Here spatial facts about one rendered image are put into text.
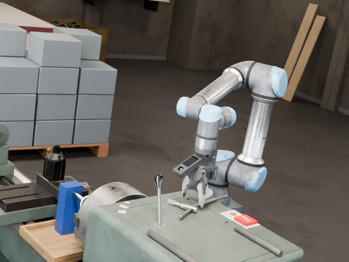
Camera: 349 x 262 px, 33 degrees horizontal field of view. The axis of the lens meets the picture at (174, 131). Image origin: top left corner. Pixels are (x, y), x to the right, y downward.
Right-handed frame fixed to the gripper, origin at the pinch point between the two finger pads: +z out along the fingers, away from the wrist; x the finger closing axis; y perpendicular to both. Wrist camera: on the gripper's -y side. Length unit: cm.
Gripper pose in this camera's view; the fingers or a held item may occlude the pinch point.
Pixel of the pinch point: (191, 200)
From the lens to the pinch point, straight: 217.6
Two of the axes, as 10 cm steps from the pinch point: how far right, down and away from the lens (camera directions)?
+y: 7.5, -0.7, 6.5
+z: -1.6, 9.5, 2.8
